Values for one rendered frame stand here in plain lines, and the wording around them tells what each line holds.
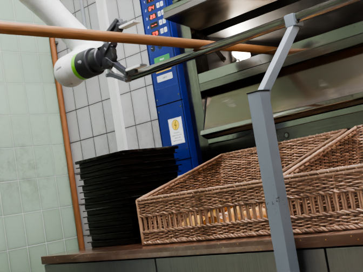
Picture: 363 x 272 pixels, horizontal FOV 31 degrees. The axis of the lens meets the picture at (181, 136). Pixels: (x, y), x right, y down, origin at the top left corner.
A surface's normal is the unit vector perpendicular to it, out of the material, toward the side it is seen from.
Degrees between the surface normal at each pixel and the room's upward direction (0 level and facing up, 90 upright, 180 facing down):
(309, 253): 90
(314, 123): 90
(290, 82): 70
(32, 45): 90
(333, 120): 90
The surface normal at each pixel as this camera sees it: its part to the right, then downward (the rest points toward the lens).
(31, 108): 0.71, -0.17
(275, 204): -0.69, 0.04
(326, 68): -0.70, -0.29
